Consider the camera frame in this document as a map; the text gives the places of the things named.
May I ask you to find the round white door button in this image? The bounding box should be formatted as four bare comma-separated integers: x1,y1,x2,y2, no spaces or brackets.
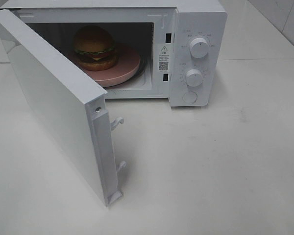
182,92,197,103

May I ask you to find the pink round plate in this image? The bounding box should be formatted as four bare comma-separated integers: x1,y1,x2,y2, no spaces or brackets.
68,44,141,87

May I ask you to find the white microwave door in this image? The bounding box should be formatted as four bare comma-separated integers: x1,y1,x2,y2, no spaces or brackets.
0,10,126,206

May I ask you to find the burger with lettuce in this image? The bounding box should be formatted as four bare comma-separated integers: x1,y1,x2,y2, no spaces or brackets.
73,25,118,71

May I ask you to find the glass microwave turntable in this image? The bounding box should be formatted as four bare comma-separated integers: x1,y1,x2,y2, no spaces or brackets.
128,57,147,86

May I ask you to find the lower white control knob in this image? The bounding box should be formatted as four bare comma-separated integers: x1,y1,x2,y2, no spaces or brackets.
185,69,203,87

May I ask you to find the white control knob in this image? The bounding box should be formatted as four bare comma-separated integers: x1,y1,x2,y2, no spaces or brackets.
189,35,210,59
185,69,203,87

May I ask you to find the white warning label sticker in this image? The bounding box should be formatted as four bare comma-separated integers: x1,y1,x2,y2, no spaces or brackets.
156,43,172,72

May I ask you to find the white microwave oven body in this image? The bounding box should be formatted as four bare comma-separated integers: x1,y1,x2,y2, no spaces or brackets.
0,0,227,107

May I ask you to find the upper white control knob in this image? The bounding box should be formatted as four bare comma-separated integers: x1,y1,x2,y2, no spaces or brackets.
189,35,210,59

